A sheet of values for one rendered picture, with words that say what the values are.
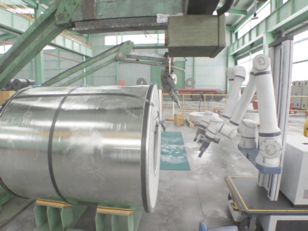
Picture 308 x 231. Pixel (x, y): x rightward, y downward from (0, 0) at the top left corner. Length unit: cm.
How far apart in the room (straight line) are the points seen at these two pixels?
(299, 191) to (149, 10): 183
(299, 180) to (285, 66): 96
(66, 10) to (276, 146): 163
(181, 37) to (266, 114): 96
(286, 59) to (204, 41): 121
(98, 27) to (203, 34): 70
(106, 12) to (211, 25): 70
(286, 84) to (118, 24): 139
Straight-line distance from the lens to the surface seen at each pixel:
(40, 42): 149
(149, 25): 113
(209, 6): 72
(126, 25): 116
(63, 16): 136
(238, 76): 200
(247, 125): 208
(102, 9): 124
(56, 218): 217
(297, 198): 202
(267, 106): 145
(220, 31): 70
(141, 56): 263
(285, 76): 181
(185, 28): 69
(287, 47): 184
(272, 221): 195
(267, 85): 145
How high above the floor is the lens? 132
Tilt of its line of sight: 8 degrees down
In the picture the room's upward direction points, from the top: straight up
